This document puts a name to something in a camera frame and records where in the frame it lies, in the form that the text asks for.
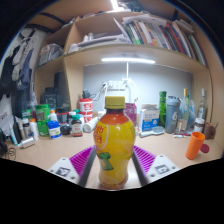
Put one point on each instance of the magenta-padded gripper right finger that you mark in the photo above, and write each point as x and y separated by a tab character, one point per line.
148	160

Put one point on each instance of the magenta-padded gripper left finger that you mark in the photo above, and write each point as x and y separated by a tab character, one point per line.
80	161

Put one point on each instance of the yellow drink bottle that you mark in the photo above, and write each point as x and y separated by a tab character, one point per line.
115	143

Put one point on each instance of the grey hairbrush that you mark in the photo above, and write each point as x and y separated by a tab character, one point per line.
151	132

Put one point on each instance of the brown pill bottle green cap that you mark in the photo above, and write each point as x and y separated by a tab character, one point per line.
77	127

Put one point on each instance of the white jar with blue lid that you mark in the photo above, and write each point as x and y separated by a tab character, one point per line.
54	130

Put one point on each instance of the blue and white carton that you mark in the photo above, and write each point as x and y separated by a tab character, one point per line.
149	118

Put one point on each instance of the orange plastic cup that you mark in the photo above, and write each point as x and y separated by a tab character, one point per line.
194	146

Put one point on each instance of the grey shaker bottle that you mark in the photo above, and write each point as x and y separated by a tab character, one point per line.
172	116

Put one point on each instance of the red and white canister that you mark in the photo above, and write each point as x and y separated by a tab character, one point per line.
86	110

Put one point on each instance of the green plastic bottle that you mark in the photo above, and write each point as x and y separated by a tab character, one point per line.
162	106

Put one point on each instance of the white bottle with orange cap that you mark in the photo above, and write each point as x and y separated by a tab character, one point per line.
34	130

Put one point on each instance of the green plastic container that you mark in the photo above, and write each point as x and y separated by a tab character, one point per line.
42	116

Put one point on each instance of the flat round red coaster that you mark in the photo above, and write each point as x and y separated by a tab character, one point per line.
206	148

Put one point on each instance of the brown jar with white lid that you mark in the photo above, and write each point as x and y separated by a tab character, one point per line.
199	126

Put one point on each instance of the clear glass bottle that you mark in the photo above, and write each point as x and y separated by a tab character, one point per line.
202	106

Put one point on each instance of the under-shelf light bar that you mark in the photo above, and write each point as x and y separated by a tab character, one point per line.
128	60

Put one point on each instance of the wooden shelf unit with books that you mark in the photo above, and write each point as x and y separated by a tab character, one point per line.
96	53

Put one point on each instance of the hanging clothes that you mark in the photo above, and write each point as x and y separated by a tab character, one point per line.
18	70

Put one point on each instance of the ceiling light tube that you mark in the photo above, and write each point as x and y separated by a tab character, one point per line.
114	4

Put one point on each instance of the white wall power socket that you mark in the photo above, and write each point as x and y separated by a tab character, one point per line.
115	84

